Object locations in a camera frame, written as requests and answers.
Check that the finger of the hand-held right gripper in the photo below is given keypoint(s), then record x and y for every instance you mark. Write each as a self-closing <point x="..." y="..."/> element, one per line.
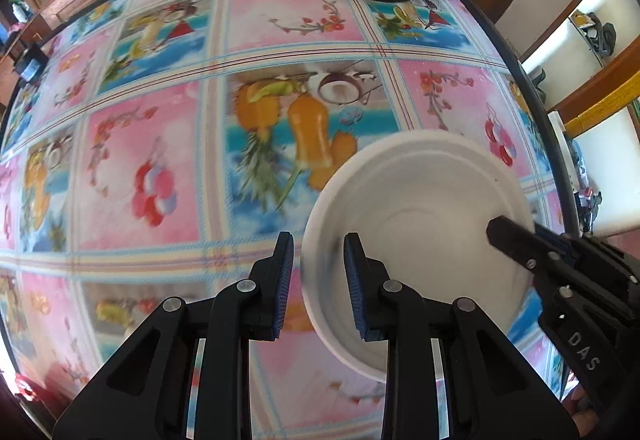
<point x="600" y="257"/>
<point x="510" y="235"/>

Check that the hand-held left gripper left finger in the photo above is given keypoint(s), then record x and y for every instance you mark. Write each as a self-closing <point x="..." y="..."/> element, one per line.
<point x="284" y="290"/>

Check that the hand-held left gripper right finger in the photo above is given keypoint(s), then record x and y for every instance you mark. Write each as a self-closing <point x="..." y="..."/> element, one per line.
<point x="354" y="290"/>

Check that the white paper bowl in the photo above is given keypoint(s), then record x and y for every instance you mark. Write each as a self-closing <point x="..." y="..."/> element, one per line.
<point x="425" y="200"/>

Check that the printed floral tablecloth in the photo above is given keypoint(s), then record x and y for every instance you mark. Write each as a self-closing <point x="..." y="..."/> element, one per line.
<point x="175" y="130"/>

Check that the dark grey bag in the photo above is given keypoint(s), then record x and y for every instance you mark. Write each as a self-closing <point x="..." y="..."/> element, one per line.
<point x="600" y="33"/>

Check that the small black device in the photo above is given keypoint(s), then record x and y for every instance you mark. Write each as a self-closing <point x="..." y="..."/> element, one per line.
<point x="29" y="65"/>

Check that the white spray bottle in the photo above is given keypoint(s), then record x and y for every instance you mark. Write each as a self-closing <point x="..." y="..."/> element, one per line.
<point x="20" y="10"/>

